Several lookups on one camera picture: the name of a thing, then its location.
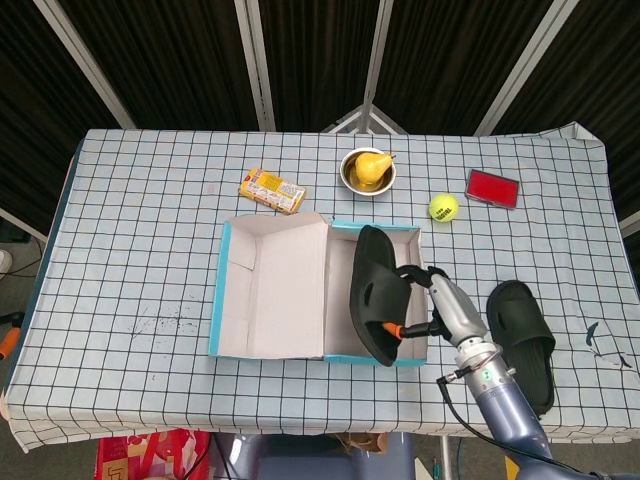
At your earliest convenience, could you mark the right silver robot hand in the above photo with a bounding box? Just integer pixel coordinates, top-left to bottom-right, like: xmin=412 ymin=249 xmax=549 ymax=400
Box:
xmin=382 ymin=264 xmax=490 ymax=349

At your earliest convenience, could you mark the black rubber slipper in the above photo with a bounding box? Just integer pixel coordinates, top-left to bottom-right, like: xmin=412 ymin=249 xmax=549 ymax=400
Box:
xmin=348 ymin=224 xmax=412 ymax=369
xmin=485 ymin=279 xmax=557 ymax=415

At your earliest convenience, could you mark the light blue shoe box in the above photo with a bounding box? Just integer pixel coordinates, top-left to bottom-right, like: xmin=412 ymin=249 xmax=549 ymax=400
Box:
xmin=207 ymin=210 xmax=429 ymax=368

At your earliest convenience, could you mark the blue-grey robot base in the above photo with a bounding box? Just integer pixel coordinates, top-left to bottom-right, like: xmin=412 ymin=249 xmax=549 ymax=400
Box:
xmin=209 ymin=432 xmax=417 ymax=480

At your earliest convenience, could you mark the yellow tennis ball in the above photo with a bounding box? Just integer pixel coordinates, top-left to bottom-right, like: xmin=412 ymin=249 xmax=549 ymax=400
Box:
xmin=427 ymin=192 xmax=460 ymax=225

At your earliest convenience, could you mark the red ink pad case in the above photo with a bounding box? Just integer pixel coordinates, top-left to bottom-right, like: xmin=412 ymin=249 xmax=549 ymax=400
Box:
xmin=465 ymin=168 xmax=521 ymax=211

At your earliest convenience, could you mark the small metal bowl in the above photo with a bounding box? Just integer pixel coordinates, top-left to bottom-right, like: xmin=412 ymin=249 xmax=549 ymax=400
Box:
xmin=340 ymin=148 xmax=397 ymax=197

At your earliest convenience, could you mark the brown paper bag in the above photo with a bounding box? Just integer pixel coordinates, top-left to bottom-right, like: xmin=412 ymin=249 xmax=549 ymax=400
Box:
xmin=334 ymin=432 xmax=390 ymax=455

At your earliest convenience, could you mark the yellow pear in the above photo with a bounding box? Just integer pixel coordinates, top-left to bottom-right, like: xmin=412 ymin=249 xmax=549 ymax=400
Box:
xmin=354 ymin=152 xmax=398 ymax=185

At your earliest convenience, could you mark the yellow snack packet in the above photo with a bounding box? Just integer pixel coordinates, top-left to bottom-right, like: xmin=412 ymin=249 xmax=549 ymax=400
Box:
xmin=237 ymin=167 xmax=307 ymax=216

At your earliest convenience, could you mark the white triangular screen foot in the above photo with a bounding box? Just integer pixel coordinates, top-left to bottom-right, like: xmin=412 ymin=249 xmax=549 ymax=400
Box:
xmin=322 ymin=103 xmax=409 ymax=135

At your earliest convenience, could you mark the black pleated screen panel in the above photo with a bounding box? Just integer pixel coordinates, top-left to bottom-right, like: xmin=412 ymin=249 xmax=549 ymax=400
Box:
xmin=54 ymin=0 xmax=261 ymax=132
xmin=492 ymin=0 xmax=640 ymax=224
xmin=372 ymin=0 xmax=556 ymax=136
xmin=0 ymin=0 xmax=126 ymax=236
xmin=259 ymin=0 xmax=381 ymax=132

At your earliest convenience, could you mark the checked light blue tablecloth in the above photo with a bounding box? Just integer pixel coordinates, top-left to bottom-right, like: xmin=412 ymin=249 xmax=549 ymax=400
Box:
xmin=0 ymin=122 xmax=640 ymax=454

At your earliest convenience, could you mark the red patterned bag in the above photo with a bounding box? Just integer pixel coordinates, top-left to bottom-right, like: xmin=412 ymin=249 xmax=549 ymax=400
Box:
xmin=96 ymin=428 xmax=212 ymax=480

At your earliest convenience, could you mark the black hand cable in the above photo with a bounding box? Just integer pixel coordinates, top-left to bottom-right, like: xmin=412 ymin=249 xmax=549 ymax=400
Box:
xmin=437 ymin=367 xmax=554 ymax=464

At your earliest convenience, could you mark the white screen frame post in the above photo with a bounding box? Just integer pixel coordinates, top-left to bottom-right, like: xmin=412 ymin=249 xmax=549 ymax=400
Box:
xmin=473 ymin=0 xmax=581 ymax=137
xmin=33 ymin=0 xmax=137 ymax=130
xmin=233 ymin=0 xmax=277 ymax=132
xmin=360 ymin=0 xmax=396 ymax=109

